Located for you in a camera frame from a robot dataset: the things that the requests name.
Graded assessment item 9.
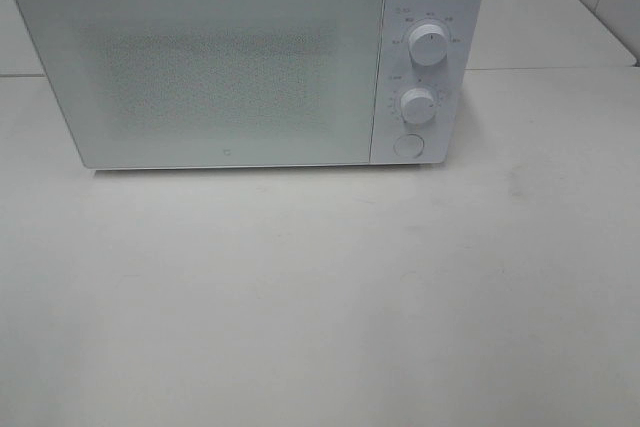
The white microwave knob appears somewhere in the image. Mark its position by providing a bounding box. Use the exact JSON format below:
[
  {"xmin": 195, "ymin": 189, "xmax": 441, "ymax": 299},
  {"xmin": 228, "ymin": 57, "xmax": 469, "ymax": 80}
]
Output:
[
  {"xmin": 399, "ymin": 88, "xmax": 437, "ymax": 125},
  {"xmin": 407, "ymin": 21, "xmax": 449, "ymax": 67}
]

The white microwave door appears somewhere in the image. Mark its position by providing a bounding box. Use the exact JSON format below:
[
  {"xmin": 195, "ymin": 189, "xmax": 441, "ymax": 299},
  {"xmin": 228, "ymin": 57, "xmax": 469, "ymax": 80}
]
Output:
[{"xmin": 16, "ymin": 0, "xmax": 383, "ymax": 169}]

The white microwave oven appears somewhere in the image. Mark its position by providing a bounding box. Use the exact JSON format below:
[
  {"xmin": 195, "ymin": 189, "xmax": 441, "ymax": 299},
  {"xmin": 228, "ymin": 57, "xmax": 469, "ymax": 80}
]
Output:
[{"xmin": 14, "ymin": 0, "xmax": 482, "ymax": 170}]

